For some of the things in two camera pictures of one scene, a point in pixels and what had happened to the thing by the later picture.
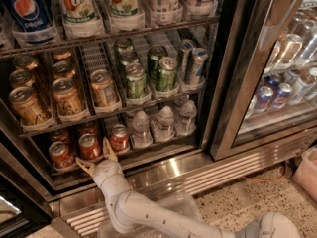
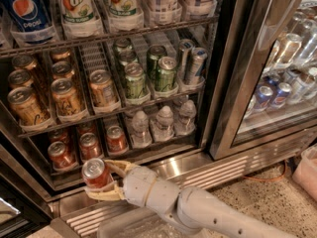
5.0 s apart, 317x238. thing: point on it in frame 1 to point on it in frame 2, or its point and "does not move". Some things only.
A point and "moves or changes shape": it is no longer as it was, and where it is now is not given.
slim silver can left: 186,48 does not move
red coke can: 89,146 moves or changes shape
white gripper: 105,172 to 138,186
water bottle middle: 162,130 does not move
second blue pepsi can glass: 282,95 does not move
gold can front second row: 66,98 does not move
